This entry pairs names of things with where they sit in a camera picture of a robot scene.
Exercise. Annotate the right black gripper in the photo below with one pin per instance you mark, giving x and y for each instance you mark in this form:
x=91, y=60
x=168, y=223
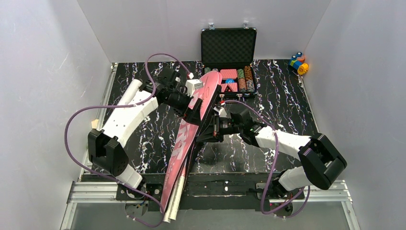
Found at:
x=214, y=127

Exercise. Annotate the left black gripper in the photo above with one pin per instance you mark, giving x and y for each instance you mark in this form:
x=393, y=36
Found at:
x=193, y=111

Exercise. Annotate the pink racket bag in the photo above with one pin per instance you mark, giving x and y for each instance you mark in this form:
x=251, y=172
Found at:
x=185, y=140

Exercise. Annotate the white shuttlecock tube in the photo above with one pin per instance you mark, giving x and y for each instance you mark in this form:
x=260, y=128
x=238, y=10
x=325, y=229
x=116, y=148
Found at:
x=130, y=92

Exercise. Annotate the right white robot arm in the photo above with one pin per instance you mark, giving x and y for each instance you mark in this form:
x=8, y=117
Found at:
x=321, y=162

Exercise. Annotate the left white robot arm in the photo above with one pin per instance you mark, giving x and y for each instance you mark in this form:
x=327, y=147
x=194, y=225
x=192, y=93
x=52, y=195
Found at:
x=106, y=146

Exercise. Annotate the black poker chip case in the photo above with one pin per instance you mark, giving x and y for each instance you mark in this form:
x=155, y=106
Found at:
x=230, y=48

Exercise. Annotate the colourful toy blocks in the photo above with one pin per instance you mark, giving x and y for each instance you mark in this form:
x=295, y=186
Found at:
x=297, y=62

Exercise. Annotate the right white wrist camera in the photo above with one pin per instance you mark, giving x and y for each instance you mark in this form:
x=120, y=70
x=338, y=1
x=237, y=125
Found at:
x=219, y=109

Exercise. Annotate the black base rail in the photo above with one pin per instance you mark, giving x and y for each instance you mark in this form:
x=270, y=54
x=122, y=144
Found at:
x=204, y=191

